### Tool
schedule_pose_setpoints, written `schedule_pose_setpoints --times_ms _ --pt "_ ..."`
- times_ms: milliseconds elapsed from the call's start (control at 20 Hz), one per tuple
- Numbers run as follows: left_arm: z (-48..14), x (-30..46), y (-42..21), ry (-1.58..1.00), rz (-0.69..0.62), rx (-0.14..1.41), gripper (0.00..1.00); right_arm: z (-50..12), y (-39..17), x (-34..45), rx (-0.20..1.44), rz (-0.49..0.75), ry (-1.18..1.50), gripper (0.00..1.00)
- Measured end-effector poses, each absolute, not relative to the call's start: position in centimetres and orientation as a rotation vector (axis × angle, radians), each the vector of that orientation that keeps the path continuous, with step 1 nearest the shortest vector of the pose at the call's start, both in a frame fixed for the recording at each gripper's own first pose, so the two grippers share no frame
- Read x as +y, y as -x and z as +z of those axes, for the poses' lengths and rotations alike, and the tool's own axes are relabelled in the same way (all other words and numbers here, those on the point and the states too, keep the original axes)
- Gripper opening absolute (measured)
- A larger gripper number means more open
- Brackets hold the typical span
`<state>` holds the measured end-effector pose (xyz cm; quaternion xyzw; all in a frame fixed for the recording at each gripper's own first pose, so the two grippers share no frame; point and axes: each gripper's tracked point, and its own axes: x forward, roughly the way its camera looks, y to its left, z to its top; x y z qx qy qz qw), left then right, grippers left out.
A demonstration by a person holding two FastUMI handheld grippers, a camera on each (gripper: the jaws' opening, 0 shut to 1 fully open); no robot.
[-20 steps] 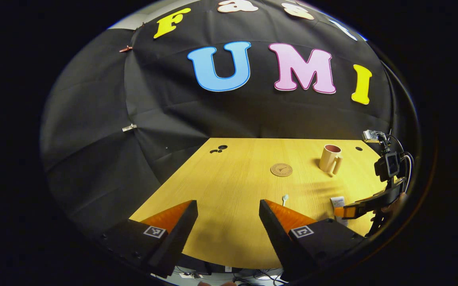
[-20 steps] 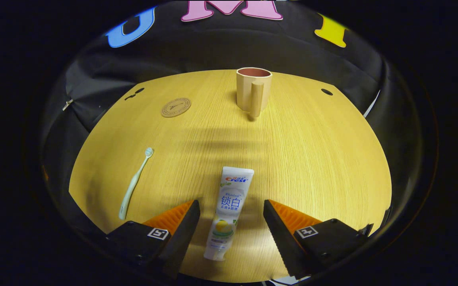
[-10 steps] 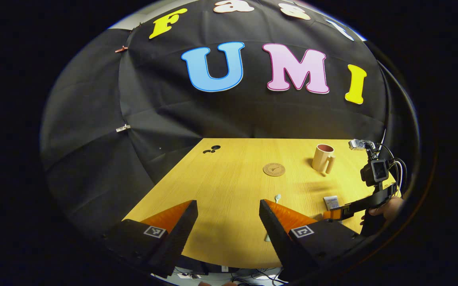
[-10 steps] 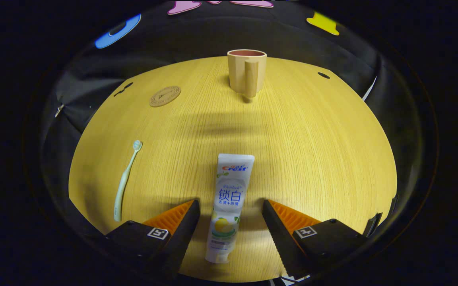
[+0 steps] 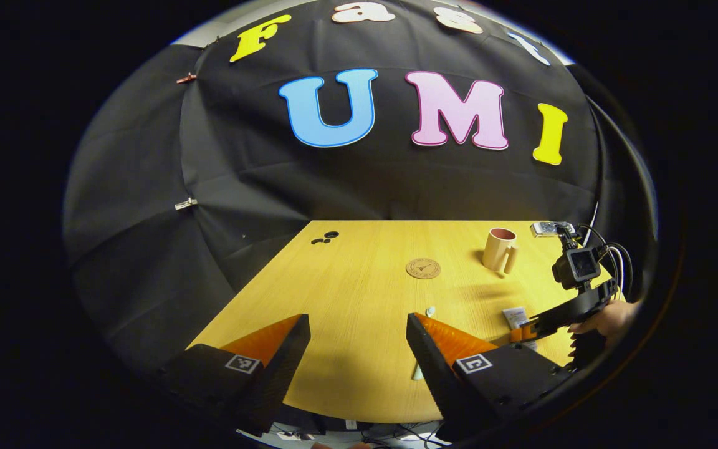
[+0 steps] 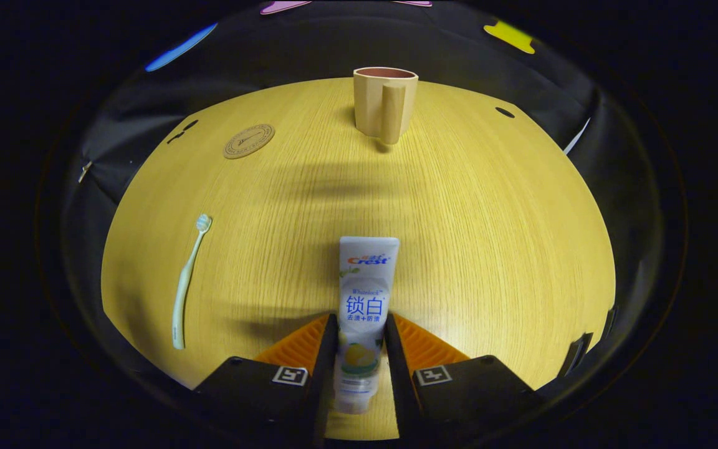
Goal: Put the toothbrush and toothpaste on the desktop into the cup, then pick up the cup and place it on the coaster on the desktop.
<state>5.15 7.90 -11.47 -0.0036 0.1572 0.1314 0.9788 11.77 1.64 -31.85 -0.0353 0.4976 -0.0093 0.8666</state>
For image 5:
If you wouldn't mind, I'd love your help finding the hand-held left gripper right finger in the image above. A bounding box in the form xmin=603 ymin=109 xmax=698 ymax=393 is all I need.
xmin=406 ymin=313 xmax=575 ymax=440

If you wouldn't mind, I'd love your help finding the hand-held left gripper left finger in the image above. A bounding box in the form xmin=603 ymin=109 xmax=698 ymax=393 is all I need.
xmin=160 ymin=314 xmax=311 ymax=437

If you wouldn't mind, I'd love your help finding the white toothpaste tube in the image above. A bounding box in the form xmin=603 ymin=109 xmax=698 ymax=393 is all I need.
xmin=502 ymin=307 xmax=537 ymax=350

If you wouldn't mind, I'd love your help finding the beige cup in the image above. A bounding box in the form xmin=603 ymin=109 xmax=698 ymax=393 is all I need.
xmin=482 ymin=228 xmax=519 ymax=277

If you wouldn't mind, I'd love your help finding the round cork coaster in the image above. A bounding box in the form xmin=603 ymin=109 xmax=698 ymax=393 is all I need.
xmin=406 ymin=258 xmax=441 ymax=279

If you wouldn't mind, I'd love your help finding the wooden desktop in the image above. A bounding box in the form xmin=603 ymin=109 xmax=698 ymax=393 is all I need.
xmin=188 ymin=220 xmax=621 ymax=425

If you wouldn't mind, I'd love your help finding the black backdrop cloth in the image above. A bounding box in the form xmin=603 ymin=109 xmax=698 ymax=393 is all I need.
xmin=63 ymin=0 xmax=659 ymax=375

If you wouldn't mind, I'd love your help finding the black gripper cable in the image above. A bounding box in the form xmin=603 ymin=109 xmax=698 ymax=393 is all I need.
xmin=583 ymin=224 xmax=635 ymax=300

